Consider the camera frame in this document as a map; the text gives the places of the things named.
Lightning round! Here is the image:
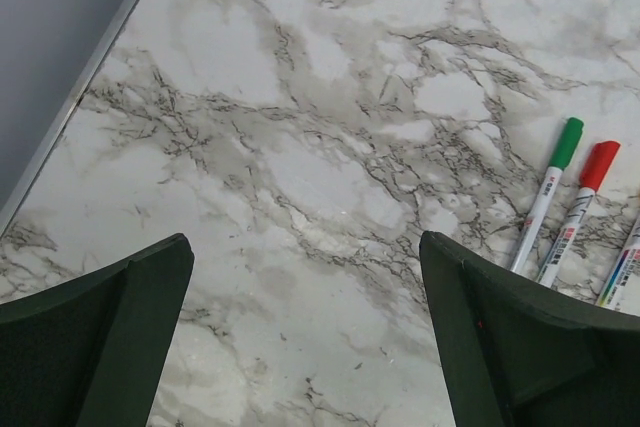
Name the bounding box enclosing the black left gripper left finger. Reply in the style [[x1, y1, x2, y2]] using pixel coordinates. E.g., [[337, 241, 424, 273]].
[[1, 234, 194, 426]]

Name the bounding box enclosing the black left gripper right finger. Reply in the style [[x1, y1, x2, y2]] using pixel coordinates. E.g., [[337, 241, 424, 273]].
[[419, 231, 639, 426]]

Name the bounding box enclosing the orange-tipped white pen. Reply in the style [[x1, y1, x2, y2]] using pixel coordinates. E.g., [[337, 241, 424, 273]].
[[595, 218, 640, 310]]

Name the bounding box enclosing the green-tipped white pen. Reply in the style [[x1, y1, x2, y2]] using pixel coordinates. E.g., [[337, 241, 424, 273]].
[[509, 163, 564, 274]]

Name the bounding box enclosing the red-tipped white pen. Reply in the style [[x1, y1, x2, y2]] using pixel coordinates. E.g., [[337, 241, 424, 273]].
[[536, 187, 596, 287]]

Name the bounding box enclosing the red pen cap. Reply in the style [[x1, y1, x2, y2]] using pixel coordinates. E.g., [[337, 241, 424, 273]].
[[579, 140, 621, 194]]

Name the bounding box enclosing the green pen cap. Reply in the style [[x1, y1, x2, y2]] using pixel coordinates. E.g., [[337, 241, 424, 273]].
[[548, 117, 584, 170]]

